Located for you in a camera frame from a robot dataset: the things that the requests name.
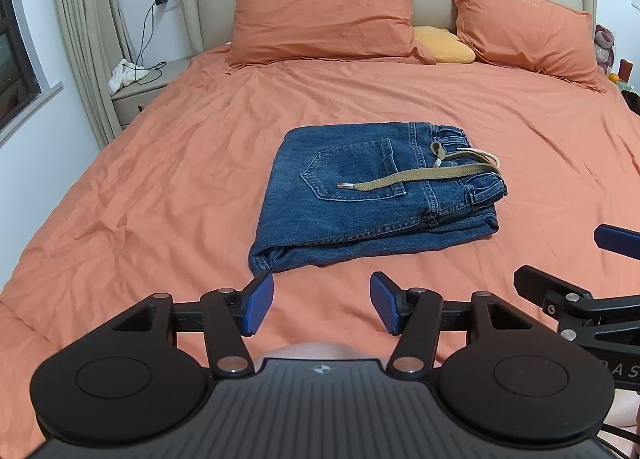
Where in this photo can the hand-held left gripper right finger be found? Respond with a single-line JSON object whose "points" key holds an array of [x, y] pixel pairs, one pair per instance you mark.
{"points": [[385, 304]]}

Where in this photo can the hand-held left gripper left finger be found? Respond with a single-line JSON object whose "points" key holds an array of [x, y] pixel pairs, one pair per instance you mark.
{"points": [[259, 304]]}

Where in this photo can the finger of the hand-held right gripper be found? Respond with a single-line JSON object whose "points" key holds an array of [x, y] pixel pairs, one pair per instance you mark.
{"points": [[617, 239], [537, 284]]}

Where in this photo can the blue denim pants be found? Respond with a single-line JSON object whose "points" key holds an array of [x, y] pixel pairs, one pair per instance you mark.
{"points": [[360, 189]]}

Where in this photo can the person's right forearm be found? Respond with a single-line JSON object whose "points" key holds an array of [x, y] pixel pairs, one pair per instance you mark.
{"points": [[625, 409]]}

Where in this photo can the orange fruit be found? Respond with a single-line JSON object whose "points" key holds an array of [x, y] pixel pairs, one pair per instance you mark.
{"points": [[613, 76]]}

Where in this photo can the orange bed cover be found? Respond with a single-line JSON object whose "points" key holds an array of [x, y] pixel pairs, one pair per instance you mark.
{"points": [[175, 164]]}

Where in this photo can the dark red box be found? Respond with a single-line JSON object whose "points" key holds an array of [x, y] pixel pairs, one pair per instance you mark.
{"points": [[625, 70]]}

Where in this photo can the plush toy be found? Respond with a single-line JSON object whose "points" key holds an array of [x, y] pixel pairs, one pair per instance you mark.
{"points": [[604, 46]]}

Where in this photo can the orange embroidered pillow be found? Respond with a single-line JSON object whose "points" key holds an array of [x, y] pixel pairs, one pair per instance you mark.
{"points": [[525, 24], [325, 19]]}

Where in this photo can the beige nightstand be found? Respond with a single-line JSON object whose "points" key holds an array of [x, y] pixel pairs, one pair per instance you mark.
{"points": [[150, 94]]}

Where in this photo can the yellow cushion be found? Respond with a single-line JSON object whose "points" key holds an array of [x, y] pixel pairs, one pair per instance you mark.
{"points": [[445, 46]]}

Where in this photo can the white crumpled cloth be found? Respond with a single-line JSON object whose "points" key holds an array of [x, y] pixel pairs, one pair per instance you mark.
{"points": [[122, 74]]}

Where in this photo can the white window sill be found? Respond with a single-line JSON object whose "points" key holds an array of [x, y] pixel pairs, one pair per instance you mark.
{"points": [[25, 111]]}

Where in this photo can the beige curtain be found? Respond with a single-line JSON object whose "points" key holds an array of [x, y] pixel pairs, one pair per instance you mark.
{"points": [[85, 29]]}

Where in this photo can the dark framed window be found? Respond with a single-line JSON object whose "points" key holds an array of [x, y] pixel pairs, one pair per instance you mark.
{"points": [[12, 64]]}

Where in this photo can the white wall outlet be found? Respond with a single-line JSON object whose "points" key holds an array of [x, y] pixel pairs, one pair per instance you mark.
{"points": [[169, 0]]}

